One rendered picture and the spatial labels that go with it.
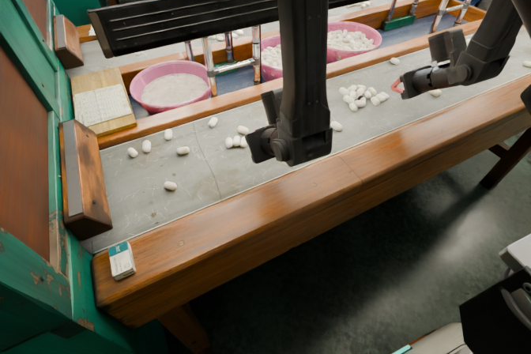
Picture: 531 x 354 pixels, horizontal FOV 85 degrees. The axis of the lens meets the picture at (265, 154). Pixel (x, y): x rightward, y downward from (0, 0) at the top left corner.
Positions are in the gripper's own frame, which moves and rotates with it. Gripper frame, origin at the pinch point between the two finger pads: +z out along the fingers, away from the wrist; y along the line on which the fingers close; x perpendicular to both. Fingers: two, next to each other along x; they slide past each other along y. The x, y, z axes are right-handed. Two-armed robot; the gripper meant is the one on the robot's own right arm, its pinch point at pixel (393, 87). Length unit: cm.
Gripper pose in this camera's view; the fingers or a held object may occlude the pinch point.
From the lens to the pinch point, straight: 95.1
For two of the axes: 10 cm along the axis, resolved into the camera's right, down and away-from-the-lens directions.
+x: 3.1, 9.4, 1.6
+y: -8.9, 3.4, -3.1
